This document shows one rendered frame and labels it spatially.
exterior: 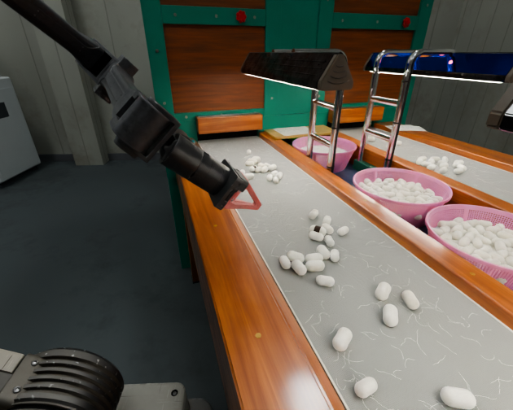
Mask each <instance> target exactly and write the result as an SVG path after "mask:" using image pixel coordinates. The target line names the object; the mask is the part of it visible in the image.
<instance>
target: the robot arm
mask: <svg viewBox="0 0 513 410"><path fill-rule="evenodd" d="M1 1H2V2H4V3H5V4H7V5H8V6H9V7H10V8H11V9H13V10H14V11H16V12H17V13H18V14H20V15H21V16H23V17H24V18H25V19H26V20H27V21H29V22H30V23H31V24H33V25H34V26H36V27H37V28H39V29H40V30H41V31H43V32H44V33H45V34H46V35H47V36H49V37H50V38H52V39H53V40H54V41H56V42H57V43H59V44H60V45H61V46H62V47H63V48H65V49H66V50H67V51H69V52H70V53H71V54H72V55H73V56H74V58H75V59H76V60H75V62H76V63H77V64H78V65H79V66H80V67H81V68H82V69H83V70H84V71H85V72H86V73H87V74H88V75H89V76H90V77H91V78H92V79H93V80H94V81H95V82H96V83H97V84H96V85H95V86H94V88H93V89H94V92H95V93H96V94H97V95H98V96H99V97H100V98H102V99H103V100H104V101H106V102H107V103H109V104H110V103H112V106H113V110H112V119H111V120H110V121H109V123H110V125H111V128H112V131H113V132H114V134H115V135H116V136H115V139H114V142H115V144H116V145H117V146H118V147H120V148H121V149H122V150H123V151H124V152H125V153H127V154H128V155H130V156H131V157H133V158H134V159H135V158H136V157H139V158H140V159H142V160H143V161H144V162H146V163H148V162H149V160H150V159H151V158H152V157H153V156H154V155H155V154H156V152H157V151H158V150H159V152H160V161H159V163H160V164H162V165H164V166H165V167H166V168H168V169H170V170H172V171H173V172H175V173H177V174H178V175H180V176H181V177H184V178H185V179H187V180H188V181H190V182H191V183H193V184H195V185H197V186H198V187H199V188H201V189H202V190H205V191H206V192H208V194H209V196H210V199H211V200H212V202H213V206H214V207H216V208H217V209H219V210H222V209H223V208H225V209H250V210H258V209H259V208H260V207H261V205H262V204H261V201H260V200H259V198H258V197H257V195H256V193H255V191H254V190H253V188H252V186H251V185H250V183H249V181H248V179H247V178H246V177H245V176H244V175H243V173H242V172H241V171H239V170H238V169H235V168H232V166H231V165H230V162H229V161H227V160H226V159H223V160H222V162H220V161H218V160H217V159H215V158H213V157H212V156H211V155H210V154H208V153H206V152H205V151H204V150H202V149H201V148H199V147H198V146H197V145H196V144H194V143H193V142H192V140H191V139H190V138H189V137H188V136H187V134H186V133H185V132H184V131H182V130H181V129H179V127H180V126H181V124H180V122H179V121H178V120H177V119H176V118H174V117H173V116H172V115H171V114H170V113H169V112H168V111H166V110H165V109H164V108H163V107H162V106H161V105H160V104H159V103H158V102H157V101H156V100H155V99H154V98H152V97H151V96H150V97H149V98H148V97H147V96H146V95H145V94H143V93H142V92H141V91H139V90H138V89H137V88H136V86H135V85H134V79H133V76H134V75H135V74H136V73H137V71H138V69H137V68H136V67H135V66H134V65H133V64H132V63H131V62H130V61H129V60H128V59H127V58H126V57H125V56H124V55H123V54H121V56H120V57H119V58H118V59H117V58H116V57H115V56H114V55H113V54H112V53H111V52H109V51H108V50H107V49H106V48H105V47H104V46H103V45H102V44H101V43H100V42H98V41H97V40H96V39H95V38H94V39H92V38H91V37H87V36H86V35H84V34H83V33H81V32H79V31H78V30H76V29H75V28H74V27H73V26H72V25H71V24H69V23H68V22H67V21H66V20H65V19H63V18H62V17H61V16H60V15H59V14H57V13H56V12H55V11H54V10H53V9H51V8H50V7H49V6H48V5H47V4H45V3H44V2H43V1H42V0H1ZM245 190H247V192H248V193H249V194H250V196H251V197H252V200H253V203H250V202H246V201H243V200H240V199H237V197H238V196H239V194H240V193H241V192H242V193H243V192H244V191H245Z"/></svg>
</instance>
